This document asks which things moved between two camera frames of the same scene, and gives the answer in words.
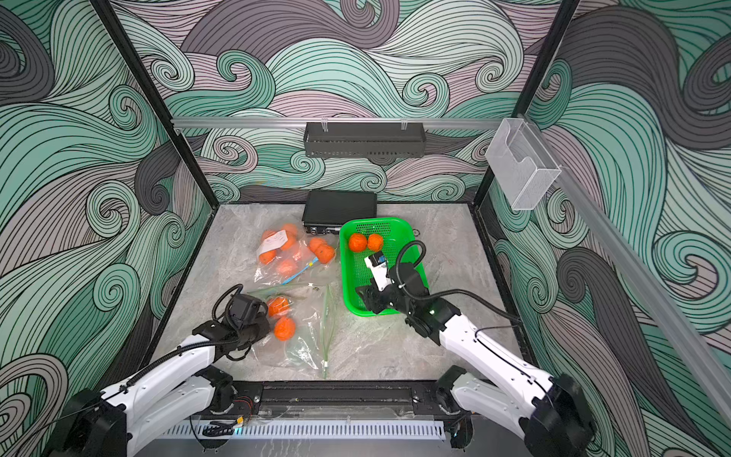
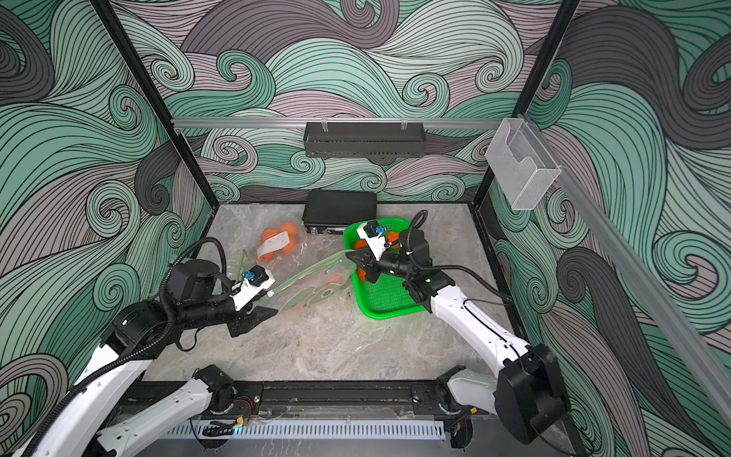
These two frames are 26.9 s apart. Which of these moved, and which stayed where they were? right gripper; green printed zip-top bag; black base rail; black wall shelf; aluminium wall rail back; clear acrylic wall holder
Moved: green printed zip-top bag; right gripper
Stayed: black wall shelf; black base rail; aluminium wall rail back; clear acrylic wall holder
